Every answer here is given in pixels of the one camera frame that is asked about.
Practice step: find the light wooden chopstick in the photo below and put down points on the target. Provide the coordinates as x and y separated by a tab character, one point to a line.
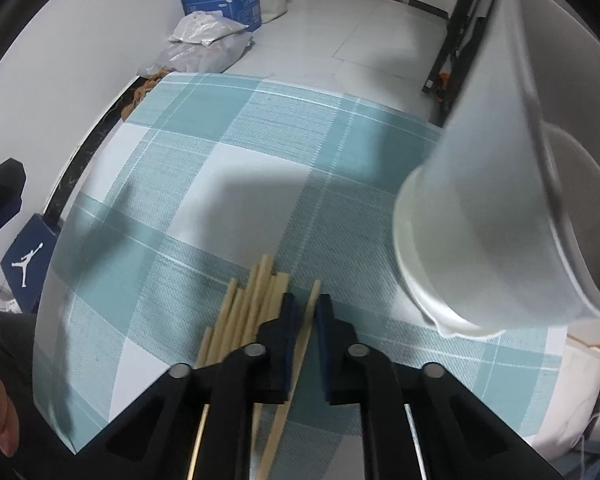
305	330

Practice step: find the black metal rack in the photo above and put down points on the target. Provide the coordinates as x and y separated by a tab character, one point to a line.
455	35

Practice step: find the grey plastic mailer bag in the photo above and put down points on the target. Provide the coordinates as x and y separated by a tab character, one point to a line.
200	57
205	27

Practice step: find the translucent white utensil holder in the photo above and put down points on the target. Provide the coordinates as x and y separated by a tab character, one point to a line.
480	235

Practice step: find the pile of wooden chopsticks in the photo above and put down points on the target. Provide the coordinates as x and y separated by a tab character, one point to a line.
250	300

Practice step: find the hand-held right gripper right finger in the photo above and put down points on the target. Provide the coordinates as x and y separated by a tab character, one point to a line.
325	332

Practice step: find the blue shoe box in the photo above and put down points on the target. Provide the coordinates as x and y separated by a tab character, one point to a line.
27	260

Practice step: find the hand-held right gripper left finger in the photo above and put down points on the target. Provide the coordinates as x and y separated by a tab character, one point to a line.
290	322

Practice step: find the brown suede shoe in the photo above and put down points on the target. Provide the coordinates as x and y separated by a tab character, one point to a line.
156	84
135	102

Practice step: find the teal checkered tablecloth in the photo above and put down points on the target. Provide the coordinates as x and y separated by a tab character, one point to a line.
260	170

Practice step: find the small orange object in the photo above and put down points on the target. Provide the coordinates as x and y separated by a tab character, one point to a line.
441	85

